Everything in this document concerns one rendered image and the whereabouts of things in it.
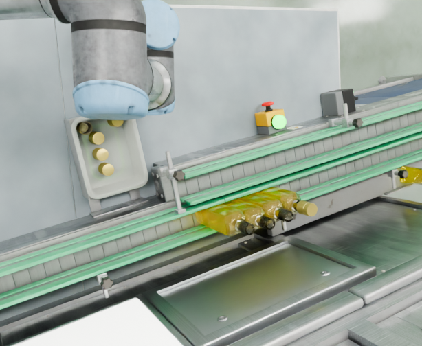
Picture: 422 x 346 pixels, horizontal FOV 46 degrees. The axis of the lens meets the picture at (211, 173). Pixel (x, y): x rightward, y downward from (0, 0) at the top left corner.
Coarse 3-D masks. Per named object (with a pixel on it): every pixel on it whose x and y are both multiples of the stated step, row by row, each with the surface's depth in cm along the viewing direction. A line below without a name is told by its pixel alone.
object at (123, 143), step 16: (96, 128) 138; (112, 128) 140; (128, 128) 139; (80, 144) 137; (96, 144) 138; (112, 144) 140; (128, 144) 142; (80, 160) 130; (96, 160) 139; (112, 160) 141; (128, 160) 143; (144, 160) 138; (96, 176) 139; (112, 176) 141; (128, 176) 144; (144, 176) 138; (96, 192) 136; (112, 192) 135
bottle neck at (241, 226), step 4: (240, 220) 123; (236, 224) 123; (240, 224) 122; (244, 224) 120; (248, 224) 120; (252, 224) 120; (236, 228) 123; (240, 228) 121; (244, 228) 120; (248, 228) 122; (252, 228) 121; (244, 232) 120; (248, 232) 121; (252, 232) 120
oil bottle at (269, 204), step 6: (240, 198) 140; (246, 198) 138; (252, 198) 137; (258, 198) 136; (264, 198) 134; (270, 198) 133; (258, 204) 132; (264, 204) 130; (270, 204) 129; (276, 204) 129; (264, 210) 130; (270, 210) 128; (270, 216) 129
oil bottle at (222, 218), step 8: (208, 208) 135; (216, 208) 133; (224, 208) 132; (232, 208) 130; (200, 216) 139; (208, 216) 133; (216, 216) 128; (224, 216) 125; (232, 216) 124; (240, 216) 125; (208, 224) 135; (216, 224) 130; (224, 224) 126; (232, 224) 124; (224, 232) 127; (232, 232) 124; (240, 232) 125
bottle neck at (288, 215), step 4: (276, 208) 129; (280, 208) 128; (276, 212) 127; (280, 212) 126; (284, 212) 125; (288, 212) 124; (292, 212) 125; (276, 216) 127; (280, 216) 126; (284, 216) 124; (288, 216) 127; (292, 216) 125; (284, 220) 125; (288, 220) 125
